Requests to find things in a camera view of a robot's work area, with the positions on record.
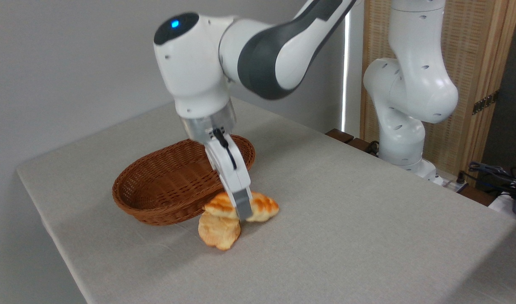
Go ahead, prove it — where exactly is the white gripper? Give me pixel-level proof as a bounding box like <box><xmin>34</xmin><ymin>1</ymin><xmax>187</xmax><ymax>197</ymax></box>
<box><xmin>204</xmin><ymin>133</ymin><xmax>254</xmax><ymax>221</ymax></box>

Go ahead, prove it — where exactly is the braided golden bread loaf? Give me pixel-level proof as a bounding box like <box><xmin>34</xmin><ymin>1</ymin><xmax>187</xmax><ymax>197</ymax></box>
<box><xmin>204</xmin><ymin>191</ymin><xmax>280</xmax><ymax>223</ymax></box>

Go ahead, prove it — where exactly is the small pale croissant bread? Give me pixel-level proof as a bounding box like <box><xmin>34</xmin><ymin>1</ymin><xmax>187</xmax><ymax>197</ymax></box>
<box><xmin>198</xmin><ymin>210</ymin><xmax>242</xmax><ymax>251</ymax></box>

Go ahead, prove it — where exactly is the brown wicker basket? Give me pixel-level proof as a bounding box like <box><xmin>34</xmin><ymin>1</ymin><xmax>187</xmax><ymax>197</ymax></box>
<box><xmin>112</xmin><ymin>134</ymin><xmax>256</xmax><ymax>226</ymax></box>

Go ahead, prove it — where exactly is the grey tablecloth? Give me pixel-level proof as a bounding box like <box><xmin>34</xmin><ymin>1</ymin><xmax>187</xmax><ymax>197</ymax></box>
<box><xmin>16</xmin><ymin>93</ymin><xmax>516</xmax><ymax>304</ymax></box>

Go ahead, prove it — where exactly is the dark brown wooden bench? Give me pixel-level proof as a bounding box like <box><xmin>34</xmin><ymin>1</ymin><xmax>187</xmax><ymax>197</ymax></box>
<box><xmin>325</xmin><ymin>128</ymin><xmax>381</xmax><ymax>157</ymax></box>

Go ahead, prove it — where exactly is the dark metal screen hinge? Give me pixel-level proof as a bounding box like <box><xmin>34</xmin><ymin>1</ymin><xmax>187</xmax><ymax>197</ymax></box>
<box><xmin>472</xmin><ymin>90</ymin><xmax>500</xmax><ymax>115</ymax></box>

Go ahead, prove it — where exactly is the wooden rattan folding screen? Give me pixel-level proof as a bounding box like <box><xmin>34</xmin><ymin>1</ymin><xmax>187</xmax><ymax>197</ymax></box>
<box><xmin>360</xmin><ymin>0</ymin><xmax>516</xmax><ymax>178</ymax></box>

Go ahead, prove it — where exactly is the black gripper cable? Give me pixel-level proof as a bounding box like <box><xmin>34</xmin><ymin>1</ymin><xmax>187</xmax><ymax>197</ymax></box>
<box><xmin>213</xmin><ymin>128</ymin><xmax>238</xmax><ymax>170</ymax></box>

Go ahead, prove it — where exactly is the bundle of dark cables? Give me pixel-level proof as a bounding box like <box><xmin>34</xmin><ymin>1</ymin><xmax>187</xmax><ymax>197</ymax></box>
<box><xmin>457</xmin><ymin>162</ymin><xmax>516</xmax><ymax>200</ymax></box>

